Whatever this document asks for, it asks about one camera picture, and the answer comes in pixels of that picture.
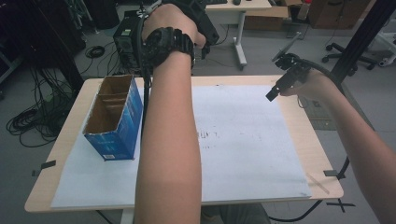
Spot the black wristwatch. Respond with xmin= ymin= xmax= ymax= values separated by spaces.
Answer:
xmin=144 ymin=26 xmax=196 ymax=68

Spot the black metal post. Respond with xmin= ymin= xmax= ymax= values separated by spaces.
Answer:
xmin=329 ymin=0 xmax=396 ymax=86

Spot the large brown cardboard box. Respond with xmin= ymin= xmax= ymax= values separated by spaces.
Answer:
xmin=307 ymin=0 xmax=374 ymax=31

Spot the white equipment base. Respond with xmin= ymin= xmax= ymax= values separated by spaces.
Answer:
xmin=377 ymin=30 xmax=396 ymax=68

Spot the blue cardboard box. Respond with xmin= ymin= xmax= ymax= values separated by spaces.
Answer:
xmin=81 ymin=74 xmax=145 ymax=162

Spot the dark curtain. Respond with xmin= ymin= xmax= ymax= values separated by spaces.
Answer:
xmin=0 ymin=0 xmax=87 ymax=94

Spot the small coiled black cable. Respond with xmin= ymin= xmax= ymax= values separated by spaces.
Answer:
xmin=84 ymin=45 xmax=106 ymax=60

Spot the flat brown cardboard box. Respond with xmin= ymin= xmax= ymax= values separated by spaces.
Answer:
xmin=244 ymin=5 xmax=290 ymax=32

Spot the white desk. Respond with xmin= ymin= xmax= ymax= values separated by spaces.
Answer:
xmin=205 ymin=0 xmax=273 ymax=71

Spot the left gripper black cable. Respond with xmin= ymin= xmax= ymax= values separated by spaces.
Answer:
xmin=135 ymin=15 xmax=154 ymax=138

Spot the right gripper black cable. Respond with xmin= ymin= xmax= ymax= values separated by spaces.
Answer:
xmin=269 ymin=58 xmax=351 ymax=223

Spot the tangle of black floor cables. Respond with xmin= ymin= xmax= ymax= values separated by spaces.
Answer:
xmin=6 ymin=65 xmax=79 ymax=149

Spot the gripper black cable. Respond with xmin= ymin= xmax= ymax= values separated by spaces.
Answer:
xmin=135 ymin=15 xmax=154 ymax=138
xmin=269 ymin=58 xmax=351 ymax=223

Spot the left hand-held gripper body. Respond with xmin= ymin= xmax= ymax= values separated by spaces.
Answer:
xmin=169 ymin=0 xmax=220 ymax=49

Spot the black tape strip pair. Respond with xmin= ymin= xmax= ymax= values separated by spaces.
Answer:
xmin=31 ymin=160 xmax=57 ymax=177

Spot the black tape cross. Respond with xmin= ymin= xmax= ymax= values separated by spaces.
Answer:
xmin=325 ymin=198 xmax=356 ymax=214

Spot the white paper sheet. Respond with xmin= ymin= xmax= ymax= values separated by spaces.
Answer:
xmin=50 ymin=84 xmax=313 ymax=209

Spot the person's left hand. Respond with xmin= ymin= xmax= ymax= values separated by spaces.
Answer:
xmin=141 ymin=3 xmax=207 ymax=49

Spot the person's right hand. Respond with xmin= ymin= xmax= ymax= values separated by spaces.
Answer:
xmin=279 ymin=70 xmax=342 ymax=108

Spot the clear tape strip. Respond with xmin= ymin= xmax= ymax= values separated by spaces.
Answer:
xmin=305 ymin=172 xmax=331 ymax=196

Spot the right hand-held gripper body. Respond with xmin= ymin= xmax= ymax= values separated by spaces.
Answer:
xmin=271 ymin=32 xmax=312 ymax=84

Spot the white table leg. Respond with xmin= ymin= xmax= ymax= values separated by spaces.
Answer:
xmin=119 ymin=207 xmax=135 ymax=224

